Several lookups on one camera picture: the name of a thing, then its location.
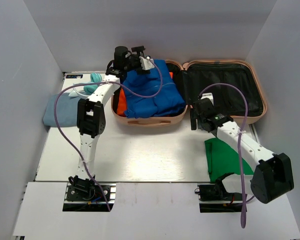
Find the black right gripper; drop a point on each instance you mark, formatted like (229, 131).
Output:
(193, 117)

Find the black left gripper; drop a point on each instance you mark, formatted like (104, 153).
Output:
(139, 50)

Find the blue zip jacket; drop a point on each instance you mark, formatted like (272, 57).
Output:
(152, 95)

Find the orange jacket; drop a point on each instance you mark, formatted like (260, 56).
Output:
(121, 102)

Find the pink suitcase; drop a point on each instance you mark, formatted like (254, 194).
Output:
(192, 77)

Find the green t-shirt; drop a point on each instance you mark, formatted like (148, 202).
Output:
(221, 159)

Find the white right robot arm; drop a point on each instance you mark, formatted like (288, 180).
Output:
(272, 173)

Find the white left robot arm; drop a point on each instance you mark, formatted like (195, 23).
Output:
(91, 120)

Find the teal white cat-ear headphones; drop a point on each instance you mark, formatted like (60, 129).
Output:
(83, 92)

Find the small dark label sticker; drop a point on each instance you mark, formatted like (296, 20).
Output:
(74, 76)

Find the grey-blue folded cloth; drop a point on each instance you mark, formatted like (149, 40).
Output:
(66, 110)

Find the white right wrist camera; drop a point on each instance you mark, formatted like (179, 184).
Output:
(209, 96)

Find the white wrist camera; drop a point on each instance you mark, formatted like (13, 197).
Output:
(209, 96)
(146, 63)

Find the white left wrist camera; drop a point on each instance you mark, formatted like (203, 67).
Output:
(146, 63)

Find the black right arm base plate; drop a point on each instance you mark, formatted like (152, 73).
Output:
(214, 199)

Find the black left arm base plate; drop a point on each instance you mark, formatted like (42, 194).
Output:
(95, 201)

